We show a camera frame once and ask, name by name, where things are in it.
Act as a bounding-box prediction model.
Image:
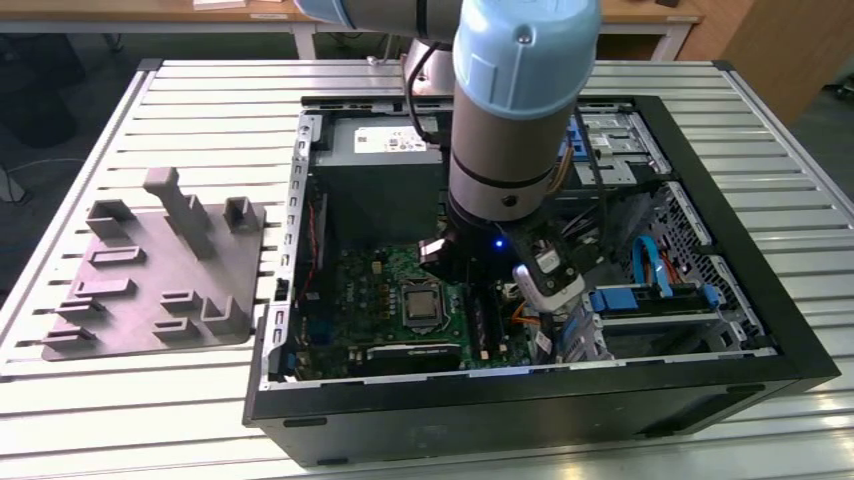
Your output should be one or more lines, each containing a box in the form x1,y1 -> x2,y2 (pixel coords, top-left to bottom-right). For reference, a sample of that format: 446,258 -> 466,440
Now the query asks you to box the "CPU socket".
397,276 -> 450,335

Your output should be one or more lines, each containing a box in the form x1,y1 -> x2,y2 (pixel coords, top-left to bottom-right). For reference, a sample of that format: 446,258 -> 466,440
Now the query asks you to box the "silver CPU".
403,291 -> 444,322

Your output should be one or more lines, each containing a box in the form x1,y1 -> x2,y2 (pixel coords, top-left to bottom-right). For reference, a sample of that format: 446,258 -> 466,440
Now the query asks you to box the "green motherboard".
286,242 -> 536,376

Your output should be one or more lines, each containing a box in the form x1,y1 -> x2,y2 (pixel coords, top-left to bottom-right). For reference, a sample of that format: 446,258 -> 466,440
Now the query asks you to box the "grey power supply unit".
311,117 -> 456,246

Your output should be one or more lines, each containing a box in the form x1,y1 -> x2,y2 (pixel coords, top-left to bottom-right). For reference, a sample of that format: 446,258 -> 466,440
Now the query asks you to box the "hard disk in blue carrier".
586,283 -> 721,317

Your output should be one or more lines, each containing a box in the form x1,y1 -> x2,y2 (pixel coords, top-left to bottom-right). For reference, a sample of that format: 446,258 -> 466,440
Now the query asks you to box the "black graphics card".
363,341 -> 464,374

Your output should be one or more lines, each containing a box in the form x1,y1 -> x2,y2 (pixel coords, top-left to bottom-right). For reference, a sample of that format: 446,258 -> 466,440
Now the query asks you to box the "silver drive cage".
553,107 -> 673,201

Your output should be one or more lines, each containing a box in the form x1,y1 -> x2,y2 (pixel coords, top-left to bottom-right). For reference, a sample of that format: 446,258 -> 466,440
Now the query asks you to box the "black PC case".
241,93 -> 843,469

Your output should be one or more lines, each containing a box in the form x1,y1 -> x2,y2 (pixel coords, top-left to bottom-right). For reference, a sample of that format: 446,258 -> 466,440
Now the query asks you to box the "grey parts rack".
41,167 -> 269,361

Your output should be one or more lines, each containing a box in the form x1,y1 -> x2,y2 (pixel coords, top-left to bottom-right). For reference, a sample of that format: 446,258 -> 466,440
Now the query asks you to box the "wooden cabinet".
680,0 -> 854,126

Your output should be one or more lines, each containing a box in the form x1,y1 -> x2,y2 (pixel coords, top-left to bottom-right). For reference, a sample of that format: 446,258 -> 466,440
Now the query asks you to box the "black office chair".
0,32 -> 129,149

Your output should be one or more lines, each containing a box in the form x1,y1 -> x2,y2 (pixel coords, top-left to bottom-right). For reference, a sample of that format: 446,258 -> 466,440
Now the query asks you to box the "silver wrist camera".
510,224 -> 590,314

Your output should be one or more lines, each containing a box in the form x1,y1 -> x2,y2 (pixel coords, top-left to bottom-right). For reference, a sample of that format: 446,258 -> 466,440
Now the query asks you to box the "black camera cable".
403,40 -> 446,149
572,105 -> 613,254

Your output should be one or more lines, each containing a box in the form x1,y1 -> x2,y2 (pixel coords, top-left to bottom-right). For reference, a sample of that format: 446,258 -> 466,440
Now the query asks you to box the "blue SATA wire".
630,233 -> 677,296

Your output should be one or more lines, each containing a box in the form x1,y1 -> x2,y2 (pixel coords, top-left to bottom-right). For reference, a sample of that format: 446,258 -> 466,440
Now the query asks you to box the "blue drive bracket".
564,117 -> 589,161

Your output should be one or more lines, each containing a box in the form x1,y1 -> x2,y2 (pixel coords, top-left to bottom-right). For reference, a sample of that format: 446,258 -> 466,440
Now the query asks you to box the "silver disk bay frame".
580,284 -> 762,361

